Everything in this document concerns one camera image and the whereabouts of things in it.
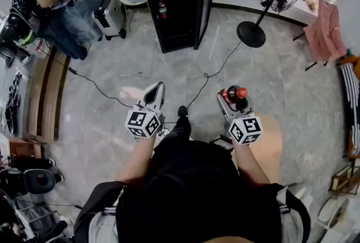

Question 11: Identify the grey padded chair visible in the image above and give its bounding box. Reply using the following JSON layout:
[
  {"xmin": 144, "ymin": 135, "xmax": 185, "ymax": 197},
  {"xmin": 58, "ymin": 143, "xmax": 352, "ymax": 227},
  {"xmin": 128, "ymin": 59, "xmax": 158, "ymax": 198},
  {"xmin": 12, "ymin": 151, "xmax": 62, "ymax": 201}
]
[{"xmin": 0, "ymin": 168, "xmax": 65, "ymax": 201}]

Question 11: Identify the wooden step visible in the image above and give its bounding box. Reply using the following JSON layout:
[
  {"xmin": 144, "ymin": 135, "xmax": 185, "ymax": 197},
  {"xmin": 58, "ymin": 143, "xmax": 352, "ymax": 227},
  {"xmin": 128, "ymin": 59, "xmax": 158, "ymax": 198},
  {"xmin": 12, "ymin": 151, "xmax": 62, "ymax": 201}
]
[{"xmin": 27, "ymin": 47, "xmax": 71, "ymax": 142}]

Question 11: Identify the red label bottle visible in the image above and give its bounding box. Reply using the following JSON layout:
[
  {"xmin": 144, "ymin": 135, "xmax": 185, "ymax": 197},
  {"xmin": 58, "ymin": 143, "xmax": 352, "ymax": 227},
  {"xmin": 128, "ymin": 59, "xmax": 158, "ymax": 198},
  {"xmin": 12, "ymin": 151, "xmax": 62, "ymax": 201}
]
[{"xmin": 157, "ymin": 0, "xmax": 168, "ymax": 21}]

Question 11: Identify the person's right forearm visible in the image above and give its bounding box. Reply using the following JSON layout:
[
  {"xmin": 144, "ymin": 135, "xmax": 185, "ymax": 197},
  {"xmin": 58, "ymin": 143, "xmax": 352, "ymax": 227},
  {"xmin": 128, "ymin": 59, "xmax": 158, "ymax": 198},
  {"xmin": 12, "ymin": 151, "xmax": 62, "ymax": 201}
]
[{"xmin": 231, "ymin": 142, "xmax": 272, "ymax": 187}]

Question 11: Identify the black power cable with adapter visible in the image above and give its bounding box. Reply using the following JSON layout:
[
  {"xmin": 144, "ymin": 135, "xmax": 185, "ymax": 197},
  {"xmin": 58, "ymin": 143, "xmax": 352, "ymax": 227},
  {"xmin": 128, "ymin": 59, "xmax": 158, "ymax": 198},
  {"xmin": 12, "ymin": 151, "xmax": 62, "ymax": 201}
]
[{"xmin": 30, "ymin": 41, "xmax": 134, "ymax": 110}]

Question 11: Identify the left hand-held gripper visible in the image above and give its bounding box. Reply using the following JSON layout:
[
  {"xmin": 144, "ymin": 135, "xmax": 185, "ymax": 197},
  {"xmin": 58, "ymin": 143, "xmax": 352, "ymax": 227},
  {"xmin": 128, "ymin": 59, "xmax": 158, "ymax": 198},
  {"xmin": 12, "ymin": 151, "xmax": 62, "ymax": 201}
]
[{"xmin": 124, "ymin": 81, "xmax": 166, "ymax": 140}]

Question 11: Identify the wooden frame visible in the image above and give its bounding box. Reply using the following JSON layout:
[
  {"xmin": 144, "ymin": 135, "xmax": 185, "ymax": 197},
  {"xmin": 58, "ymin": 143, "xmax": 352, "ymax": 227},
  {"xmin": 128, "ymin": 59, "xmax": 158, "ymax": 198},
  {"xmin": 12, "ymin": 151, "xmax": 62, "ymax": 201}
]
[{"xmin": 328, "ymin": 165, "xmax": 360, "ymax": 196}]

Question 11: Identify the striped black white cloth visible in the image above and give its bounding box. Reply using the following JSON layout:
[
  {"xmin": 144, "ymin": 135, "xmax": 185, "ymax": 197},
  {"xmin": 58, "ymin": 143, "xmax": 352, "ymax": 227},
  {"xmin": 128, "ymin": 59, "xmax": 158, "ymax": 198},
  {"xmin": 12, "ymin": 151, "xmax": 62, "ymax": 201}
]
[{"xmin": 339, "ymin": 62, "xmax": 360, "ymax": 156}]

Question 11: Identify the person's black clothing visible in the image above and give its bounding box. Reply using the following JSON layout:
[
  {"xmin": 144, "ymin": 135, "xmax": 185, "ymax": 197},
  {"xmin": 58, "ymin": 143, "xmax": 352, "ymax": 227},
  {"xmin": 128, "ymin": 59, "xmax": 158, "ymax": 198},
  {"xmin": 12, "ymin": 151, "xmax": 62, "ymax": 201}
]
[{"xmin": 73, "ymin": 115, "xmax": 312, "ymax": 243}]

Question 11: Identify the black fan cable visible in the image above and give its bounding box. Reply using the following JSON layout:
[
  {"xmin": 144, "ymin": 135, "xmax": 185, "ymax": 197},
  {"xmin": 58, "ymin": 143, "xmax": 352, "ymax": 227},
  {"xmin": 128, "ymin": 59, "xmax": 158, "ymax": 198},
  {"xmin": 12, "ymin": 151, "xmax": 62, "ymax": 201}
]
[{"xmin": 186, "ymin": 40, "xmax": 243, "ymax": 110}]

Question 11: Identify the table with plastic cover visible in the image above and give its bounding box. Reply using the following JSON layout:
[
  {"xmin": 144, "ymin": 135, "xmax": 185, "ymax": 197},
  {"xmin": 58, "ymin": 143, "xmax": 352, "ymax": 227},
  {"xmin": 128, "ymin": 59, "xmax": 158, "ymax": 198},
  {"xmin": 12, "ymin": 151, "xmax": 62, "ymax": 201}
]
[{"xmin": 36, "ymin": 0, "xmax": 102, "ymax": 61}]

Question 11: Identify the silver suitcase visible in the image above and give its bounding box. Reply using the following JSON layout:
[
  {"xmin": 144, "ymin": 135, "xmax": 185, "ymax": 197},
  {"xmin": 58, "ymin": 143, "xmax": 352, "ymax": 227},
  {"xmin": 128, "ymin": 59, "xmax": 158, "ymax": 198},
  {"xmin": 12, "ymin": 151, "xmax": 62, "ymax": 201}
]
[{"xmin": 91, "ymin": 0, "xmax": 127, "ymax": 42}]

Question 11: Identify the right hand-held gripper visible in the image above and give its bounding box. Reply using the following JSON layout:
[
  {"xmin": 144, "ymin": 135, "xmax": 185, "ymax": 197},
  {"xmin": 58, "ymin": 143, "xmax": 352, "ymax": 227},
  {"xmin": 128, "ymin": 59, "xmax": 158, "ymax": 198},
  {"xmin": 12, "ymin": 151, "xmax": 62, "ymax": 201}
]
[{"xmin": 216, "ymin": 92, "xmax": 264, "ymax": 146}]

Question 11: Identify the pink cloth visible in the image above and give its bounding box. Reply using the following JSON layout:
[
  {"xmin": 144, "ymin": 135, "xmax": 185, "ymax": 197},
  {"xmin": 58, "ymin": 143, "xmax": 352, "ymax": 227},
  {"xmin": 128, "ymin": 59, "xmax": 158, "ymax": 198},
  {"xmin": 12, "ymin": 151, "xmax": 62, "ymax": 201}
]
[{"xmin": 303, "ymin": 0, "xmax": 349, "ymax": 64}]

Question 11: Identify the person's left forearm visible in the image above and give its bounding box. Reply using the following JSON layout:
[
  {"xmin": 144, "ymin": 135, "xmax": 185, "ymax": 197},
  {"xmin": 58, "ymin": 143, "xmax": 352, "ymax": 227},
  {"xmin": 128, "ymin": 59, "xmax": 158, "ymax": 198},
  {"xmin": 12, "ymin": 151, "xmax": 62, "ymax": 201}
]
[{"xmin": 116, "ymin": 134, "xmax": 159, "ymax": 187}]

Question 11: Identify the black helmet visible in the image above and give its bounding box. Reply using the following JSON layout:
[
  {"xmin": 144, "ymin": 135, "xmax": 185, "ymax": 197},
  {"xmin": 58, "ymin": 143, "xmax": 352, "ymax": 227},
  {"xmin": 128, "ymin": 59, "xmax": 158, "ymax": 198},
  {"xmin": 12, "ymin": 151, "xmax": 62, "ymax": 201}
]
[{"xmin": 0, "ymin": 12, "xmax": 38, "ymax": 46}]

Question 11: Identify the dark drink bottle red cap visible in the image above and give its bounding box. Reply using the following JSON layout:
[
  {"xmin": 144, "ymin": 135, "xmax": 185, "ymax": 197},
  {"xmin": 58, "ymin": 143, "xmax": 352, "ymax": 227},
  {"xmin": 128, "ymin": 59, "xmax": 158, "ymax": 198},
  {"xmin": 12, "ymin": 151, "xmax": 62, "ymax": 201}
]
[{"xmin": 219, "ymin": 85, "xmax": 249, "ymax": 105}]

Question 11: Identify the black fridge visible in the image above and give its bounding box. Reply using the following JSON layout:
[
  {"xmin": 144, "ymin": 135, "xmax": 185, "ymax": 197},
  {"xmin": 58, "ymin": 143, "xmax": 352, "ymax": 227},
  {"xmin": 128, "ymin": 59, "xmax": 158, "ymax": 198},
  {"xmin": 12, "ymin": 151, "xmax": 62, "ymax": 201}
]
[{"xmin": 138, "ymin": 0, "xmax": 221, "ymax": 54}]

